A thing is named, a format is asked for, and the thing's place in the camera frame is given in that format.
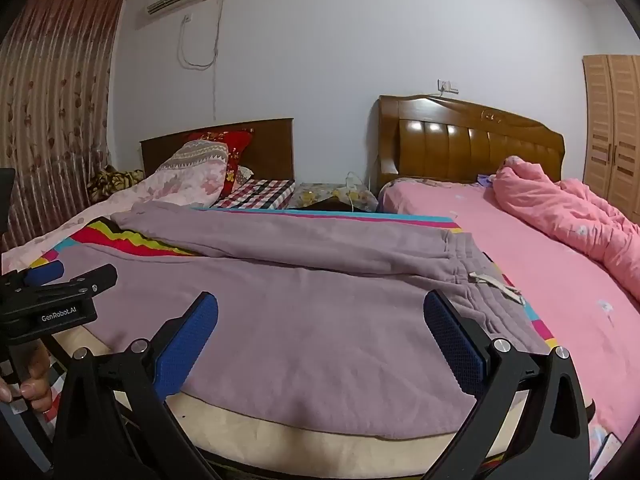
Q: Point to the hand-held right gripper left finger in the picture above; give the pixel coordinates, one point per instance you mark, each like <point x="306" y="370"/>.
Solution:
<point x="187" y="345"/>

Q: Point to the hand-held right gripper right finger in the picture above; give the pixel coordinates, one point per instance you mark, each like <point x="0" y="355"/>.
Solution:
<point x="452" y="342"/>

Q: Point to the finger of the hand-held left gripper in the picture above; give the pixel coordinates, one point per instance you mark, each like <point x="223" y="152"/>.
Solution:
<point x="46" y="272"/>
<point x="95" y="279"/>

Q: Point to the purple pants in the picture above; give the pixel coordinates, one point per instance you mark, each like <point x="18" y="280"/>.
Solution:
<point x="300" y="335"/>

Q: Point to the person's left hand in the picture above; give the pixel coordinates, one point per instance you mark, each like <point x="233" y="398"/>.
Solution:
<point x="37" y="380"/>

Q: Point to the striped multicolour blanket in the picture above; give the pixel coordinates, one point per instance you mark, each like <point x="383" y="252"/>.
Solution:
<point x="150" y="246"/>

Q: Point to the pale pink floral sheet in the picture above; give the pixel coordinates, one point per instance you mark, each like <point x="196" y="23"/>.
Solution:
<point x="125" y="195"/>

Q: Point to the brown yellow patterned blanket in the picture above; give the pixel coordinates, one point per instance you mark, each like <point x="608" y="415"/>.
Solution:
<point x="115" y="180"/>

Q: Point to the pink bed sheet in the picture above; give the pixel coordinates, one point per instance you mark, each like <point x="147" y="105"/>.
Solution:
<point x="525" y="270"/>

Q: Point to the brown floral curtain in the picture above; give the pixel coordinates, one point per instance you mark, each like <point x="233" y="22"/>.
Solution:
<point x="50" y="110"/>

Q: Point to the small purple item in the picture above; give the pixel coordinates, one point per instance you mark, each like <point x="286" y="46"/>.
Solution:
<point x="485" y="179"/>

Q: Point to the red plaid cloth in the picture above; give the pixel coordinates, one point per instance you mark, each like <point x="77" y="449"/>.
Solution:
<point x="255" y="192"/>

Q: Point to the white dotted pillow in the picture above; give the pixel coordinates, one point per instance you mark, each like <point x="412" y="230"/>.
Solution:
<point x="245" y="175"/>

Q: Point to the red floral pillow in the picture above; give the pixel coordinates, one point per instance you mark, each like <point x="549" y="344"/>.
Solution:
<point x="235" y="150"/>

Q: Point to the glossy wooden headboard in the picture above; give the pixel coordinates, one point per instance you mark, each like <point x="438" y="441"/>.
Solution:
<point x="450" y="145"/>

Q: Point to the dark brown wooden headboard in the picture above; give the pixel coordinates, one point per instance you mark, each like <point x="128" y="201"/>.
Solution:
<point x="270" y="150"/>

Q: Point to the light wooden wardrobe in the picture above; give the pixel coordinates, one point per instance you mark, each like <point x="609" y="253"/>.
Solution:
<point x="615" y="135"/>

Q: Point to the white wall power outlet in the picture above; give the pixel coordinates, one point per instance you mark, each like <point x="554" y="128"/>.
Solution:
<point x="447" y="85"/>

